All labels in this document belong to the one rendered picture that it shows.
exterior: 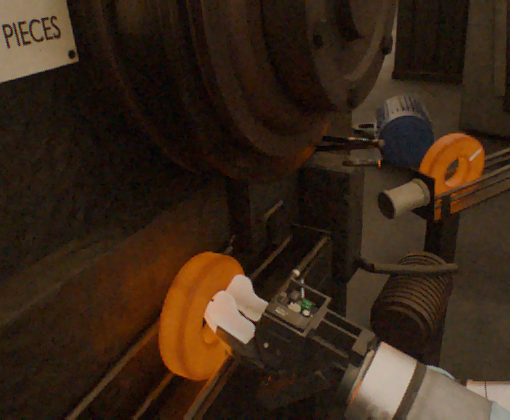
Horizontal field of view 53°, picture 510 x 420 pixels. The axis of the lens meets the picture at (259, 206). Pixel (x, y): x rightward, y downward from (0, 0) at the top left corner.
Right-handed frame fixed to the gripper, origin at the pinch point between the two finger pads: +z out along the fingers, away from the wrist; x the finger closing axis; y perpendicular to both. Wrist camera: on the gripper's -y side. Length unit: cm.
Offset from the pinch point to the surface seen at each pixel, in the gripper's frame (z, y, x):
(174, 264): 6.1, 1.7, -1.4
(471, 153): -20, 3, -68
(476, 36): 8, -21, -294
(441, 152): -15, 3, -61
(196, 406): -5.8, -5.7, 8.9
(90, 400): 3.2, -4.0, 16.0
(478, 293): -42, -69, -125
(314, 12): -3.4, 35.5, -4.9
